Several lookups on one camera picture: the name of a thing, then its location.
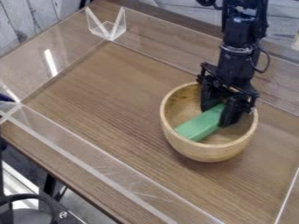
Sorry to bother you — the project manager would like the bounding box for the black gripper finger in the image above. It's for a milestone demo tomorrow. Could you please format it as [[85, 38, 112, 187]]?
[[200, 83, 225, 111], [219, 94, 248, 127]]

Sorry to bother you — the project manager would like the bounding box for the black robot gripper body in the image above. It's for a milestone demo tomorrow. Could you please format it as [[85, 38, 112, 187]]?
[[197, 45, 260, 113]]

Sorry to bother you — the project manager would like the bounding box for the brown wooden bowl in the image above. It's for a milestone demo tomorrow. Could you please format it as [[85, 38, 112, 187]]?
[[160, 82, 258, 163]]

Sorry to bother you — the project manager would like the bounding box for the green rectangular block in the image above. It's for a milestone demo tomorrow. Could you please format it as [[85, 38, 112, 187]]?
[[173, 104, 224, 142]]

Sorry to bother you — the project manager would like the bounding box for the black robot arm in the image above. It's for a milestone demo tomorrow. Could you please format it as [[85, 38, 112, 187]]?
[[196, 0, 268, 127]]

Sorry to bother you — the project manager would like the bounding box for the black table leg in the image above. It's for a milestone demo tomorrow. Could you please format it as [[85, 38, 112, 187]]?
[[43, 174, 57, 197]]

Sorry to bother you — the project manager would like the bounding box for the blue object at edge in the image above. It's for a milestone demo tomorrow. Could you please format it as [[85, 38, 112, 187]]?
[[0, 93, 15, 102]]

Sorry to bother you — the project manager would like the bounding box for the clear acrylic tray enclosure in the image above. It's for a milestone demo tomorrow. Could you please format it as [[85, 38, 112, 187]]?
[[0, 0, 299, 224]]

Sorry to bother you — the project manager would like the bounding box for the grey metal base plate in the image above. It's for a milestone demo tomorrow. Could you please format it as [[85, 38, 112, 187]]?
[[39, 192, 87, 224]]

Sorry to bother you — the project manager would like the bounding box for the black cable loop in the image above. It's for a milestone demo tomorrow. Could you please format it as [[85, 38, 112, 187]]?
[[0, 193, 63, 224]]

